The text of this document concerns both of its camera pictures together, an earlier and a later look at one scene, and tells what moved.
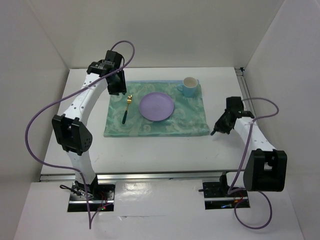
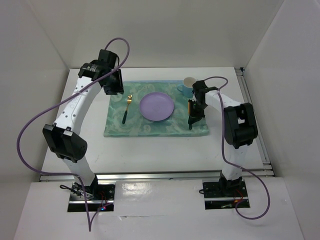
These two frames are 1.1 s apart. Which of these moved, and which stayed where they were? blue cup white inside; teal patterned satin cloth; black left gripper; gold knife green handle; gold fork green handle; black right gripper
Moved: gold knife green handle; black right gripper
Stayed: blue cup white inside; teal patterned satin cloth; black left gripper; gold fork green handle
